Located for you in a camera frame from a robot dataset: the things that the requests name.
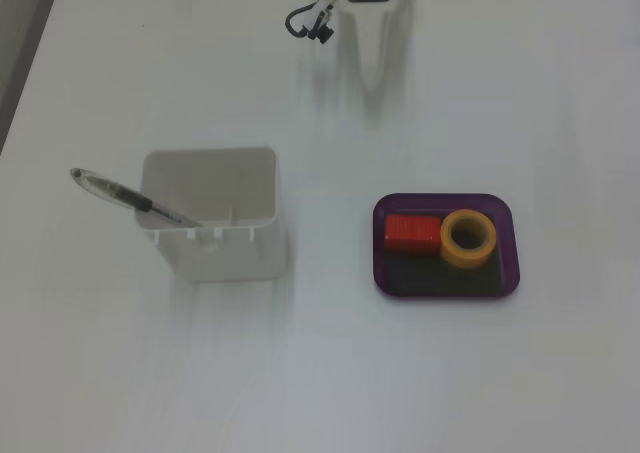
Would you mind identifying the yellow tape roll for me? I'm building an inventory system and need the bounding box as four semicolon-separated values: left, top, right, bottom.
439;209;498;270

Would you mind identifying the purple plastic tray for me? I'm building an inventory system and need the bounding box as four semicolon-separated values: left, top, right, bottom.
372;192;522;302

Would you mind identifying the white square plastic box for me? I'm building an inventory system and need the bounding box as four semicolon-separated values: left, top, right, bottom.
139;146;289;283

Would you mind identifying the red rectangular block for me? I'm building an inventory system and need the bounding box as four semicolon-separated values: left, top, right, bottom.
384;214;443;257

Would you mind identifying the clear black ballpoint pen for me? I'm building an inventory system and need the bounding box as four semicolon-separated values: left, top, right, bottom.
69;167;204;229

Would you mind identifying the black cable loop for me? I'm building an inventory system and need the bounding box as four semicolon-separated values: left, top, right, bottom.
284;0;334;46

